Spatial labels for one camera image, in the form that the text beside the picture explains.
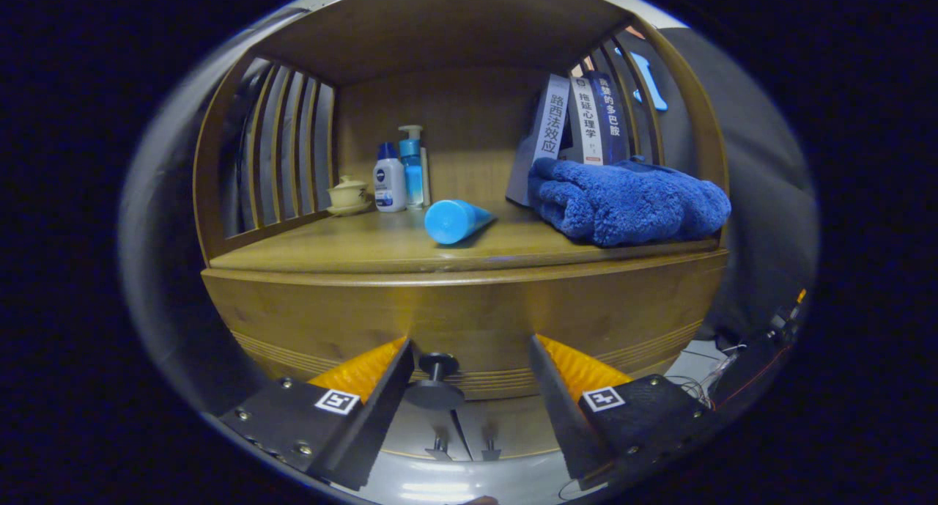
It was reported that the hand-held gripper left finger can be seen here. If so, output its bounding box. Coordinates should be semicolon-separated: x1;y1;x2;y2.
218;336;416;491

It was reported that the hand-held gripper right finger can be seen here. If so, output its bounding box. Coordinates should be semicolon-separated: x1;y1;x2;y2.
529;334;723;491

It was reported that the wooden drawer with black knob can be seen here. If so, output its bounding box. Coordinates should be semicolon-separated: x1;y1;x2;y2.
202;250;730;412

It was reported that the blue and white tube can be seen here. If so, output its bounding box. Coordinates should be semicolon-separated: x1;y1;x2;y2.
424;199;496;246

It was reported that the wooden cabinet door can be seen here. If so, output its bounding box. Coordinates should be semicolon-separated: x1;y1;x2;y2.
381;399;470;462
451;395;569;462

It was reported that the wooden countertop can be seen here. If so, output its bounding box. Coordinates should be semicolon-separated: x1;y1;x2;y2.
209;201;723;275

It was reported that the wooden cabinet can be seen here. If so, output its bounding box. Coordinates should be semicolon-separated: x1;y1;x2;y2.
192;0;731;462

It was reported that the cream lidded teacup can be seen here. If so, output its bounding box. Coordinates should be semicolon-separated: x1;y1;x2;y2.
326;175;373;216

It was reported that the blue folded towel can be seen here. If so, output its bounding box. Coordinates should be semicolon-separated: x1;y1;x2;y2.
528;157;732;248

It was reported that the white bottle with blue cap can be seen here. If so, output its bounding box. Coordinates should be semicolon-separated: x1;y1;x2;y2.
372;142;407;213

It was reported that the orange and black clamp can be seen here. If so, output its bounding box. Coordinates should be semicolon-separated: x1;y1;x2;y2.
766;289;808;337

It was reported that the blue pump bottle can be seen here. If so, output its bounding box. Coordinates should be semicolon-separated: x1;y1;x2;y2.
398;125;432;209

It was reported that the white spine book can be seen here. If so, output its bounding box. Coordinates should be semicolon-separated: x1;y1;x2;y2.
561;76;605;166

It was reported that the dark blue book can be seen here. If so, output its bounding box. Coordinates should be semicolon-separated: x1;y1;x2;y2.
586;70;631;165

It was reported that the bundle of floor cables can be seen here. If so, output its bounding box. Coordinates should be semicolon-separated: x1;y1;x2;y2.
663;347;726;407

